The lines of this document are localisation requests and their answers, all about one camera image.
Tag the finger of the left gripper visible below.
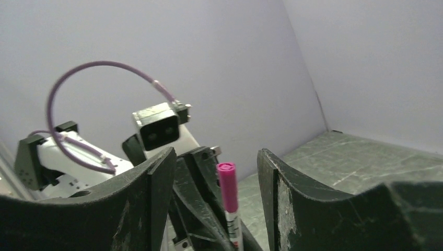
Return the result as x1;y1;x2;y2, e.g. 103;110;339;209
173;152;234;250

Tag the white pen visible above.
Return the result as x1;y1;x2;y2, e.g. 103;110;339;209
224;209;244;251

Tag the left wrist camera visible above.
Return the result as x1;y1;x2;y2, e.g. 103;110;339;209
132;101;200;158

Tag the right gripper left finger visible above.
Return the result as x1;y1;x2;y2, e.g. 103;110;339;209
1;147;177;250

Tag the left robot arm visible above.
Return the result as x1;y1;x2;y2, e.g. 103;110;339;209
1;125;234;250

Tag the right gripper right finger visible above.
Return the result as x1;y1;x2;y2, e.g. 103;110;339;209
257;149;442;250

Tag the magenta pen cap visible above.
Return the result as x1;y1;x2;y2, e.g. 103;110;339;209
216;163;239;213

